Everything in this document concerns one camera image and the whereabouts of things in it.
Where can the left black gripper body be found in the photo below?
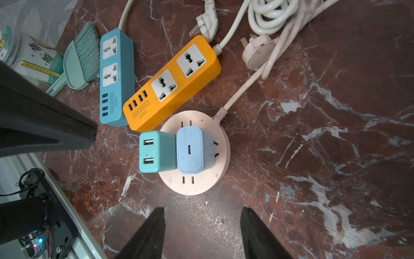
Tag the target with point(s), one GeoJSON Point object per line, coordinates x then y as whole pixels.
{"type": "Point", "coordinates": [33, 121]}

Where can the orange power strip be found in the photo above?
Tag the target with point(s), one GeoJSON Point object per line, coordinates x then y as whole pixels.
{"type": "Point", "coordinates": [193, 68]}

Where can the round pink power socket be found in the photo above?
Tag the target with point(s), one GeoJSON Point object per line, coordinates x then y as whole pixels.
{"type": "Point", "coordinates": [194, 184]}

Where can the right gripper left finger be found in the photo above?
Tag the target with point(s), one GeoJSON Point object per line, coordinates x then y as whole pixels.
{"type": "Point", "coordinates": [147, 242]}

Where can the teal power strip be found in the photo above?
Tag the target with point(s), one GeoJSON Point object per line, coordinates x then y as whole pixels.
{"type": "Point", "coordinates": [117, 77]}

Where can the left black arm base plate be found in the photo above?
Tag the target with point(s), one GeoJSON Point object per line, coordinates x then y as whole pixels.
{"type": "Point", "coordinates": [54, 236]}

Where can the green tape roll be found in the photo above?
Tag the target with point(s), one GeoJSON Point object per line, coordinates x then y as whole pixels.
{"type": "Point", "coordinates": [29, 57]}

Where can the blue charger plug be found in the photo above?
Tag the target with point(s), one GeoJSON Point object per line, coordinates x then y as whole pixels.
{"type": "Point", "coordinates": [195, 150]}

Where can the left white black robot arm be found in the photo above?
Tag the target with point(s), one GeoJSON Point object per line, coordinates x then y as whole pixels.
{"type": "Point", "coordinates": [14, 223]}

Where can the teal charger plug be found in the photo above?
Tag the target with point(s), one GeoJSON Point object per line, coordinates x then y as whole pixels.
{"type": "Point", "coordinates": [157, 152]}

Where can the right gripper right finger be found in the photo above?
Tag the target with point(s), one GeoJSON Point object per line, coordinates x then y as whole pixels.
{"type": "Point", "coordinates": [258, 240]}

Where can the aluminium front rail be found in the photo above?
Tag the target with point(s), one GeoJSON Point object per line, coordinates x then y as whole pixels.
{"type": "Point", "coordinates": [12, 168]}

